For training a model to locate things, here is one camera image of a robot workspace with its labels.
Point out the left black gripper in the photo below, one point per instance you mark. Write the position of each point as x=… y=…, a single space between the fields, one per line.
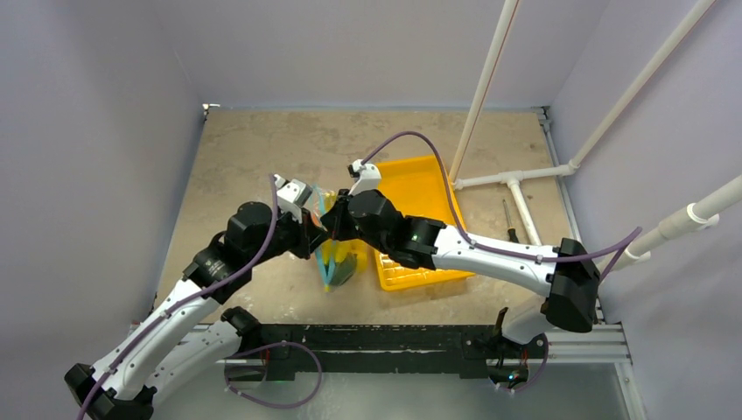
x=308 y=234

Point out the aluminium frame rail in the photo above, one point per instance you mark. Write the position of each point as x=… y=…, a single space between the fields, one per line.
x=604 y=349

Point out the black yellow screwdriver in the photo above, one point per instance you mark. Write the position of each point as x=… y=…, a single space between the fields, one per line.
x=511 y=231

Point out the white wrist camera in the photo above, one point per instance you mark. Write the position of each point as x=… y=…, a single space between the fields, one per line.
x=292 y=195
x=366 y=177

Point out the green avocado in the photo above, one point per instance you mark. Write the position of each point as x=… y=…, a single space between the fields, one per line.
x=343 y=271

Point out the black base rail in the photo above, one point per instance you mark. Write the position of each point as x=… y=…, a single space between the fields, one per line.
x=382 y=348

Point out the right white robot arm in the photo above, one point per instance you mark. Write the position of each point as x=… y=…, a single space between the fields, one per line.
x=564 y=278

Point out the clear zip bag blue zipper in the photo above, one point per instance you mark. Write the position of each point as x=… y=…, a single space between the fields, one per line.
x=321 y=201

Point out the yellow banana bunch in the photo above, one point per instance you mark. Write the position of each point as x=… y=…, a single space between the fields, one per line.
x=340 y=251

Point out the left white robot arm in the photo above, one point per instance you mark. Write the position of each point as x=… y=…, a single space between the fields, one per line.
x=157 y=358

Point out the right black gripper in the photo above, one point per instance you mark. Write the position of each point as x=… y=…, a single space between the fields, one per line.
x=340 y=219

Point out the yellow plastic tray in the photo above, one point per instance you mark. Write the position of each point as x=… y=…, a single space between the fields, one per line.
x=416 y=187

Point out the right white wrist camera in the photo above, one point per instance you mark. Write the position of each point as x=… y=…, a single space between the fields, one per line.
x=366 y=177

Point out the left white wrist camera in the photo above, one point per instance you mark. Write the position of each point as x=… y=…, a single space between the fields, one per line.
x=292 y=195

